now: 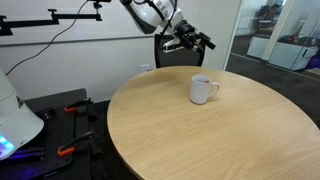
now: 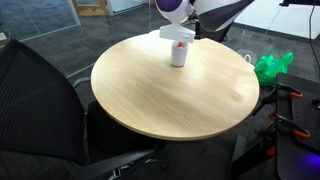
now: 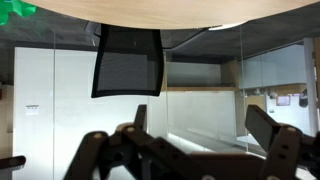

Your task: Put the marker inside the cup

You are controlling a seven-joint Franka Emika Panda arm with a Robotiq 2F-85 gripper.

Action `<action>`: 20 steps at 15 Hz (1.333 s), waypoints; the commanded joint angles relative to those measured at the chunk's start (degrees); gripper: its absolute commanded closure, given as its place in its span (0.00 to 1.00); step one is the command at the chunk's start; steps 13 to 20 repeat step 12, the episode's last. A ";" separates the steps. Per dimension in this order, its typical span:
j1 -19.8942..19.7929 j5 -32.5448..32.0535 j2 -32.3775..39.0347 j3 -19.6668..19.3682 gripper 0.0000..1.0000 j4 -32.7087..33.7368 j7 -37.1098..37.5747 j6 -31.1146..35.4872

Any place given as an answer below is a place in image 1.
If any white office cabinet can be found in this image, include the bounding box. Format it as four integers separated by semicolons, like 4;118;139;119
247;35;319;72

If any white wall outlet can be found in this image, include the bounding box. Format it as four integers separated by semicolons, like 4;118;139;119
140;63;153;73

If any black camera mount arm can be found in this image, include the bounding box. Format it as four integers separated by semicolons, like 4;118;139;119
0;0;113;37

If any black mesh office chair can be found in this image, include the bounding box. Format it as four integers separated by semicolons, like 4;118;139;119
153;33;206;69

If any orange-handled black clamp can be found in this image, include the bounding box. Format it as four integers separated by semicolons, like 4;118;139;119
57;130;108;158
63;97;99;123

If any white ceramic cup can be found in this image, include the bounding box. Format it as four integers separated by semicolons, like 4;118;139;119
188;73;221;106

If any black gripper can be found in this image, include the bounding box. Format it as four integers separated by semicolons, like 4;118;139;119
175;20;217;55

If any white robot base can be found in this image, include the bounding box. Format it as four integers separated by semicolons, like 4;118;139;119
0;68;45;162

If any small black box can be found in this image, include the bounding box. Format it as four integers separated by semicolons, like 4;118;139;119
43;108;57;120

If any black robot mounting cart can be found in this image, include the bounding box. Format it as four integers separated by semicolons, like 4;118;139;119
0;87;111;180

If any black camera cable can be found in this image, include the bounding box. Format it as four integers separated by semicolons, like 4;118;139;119
4;0;89;77

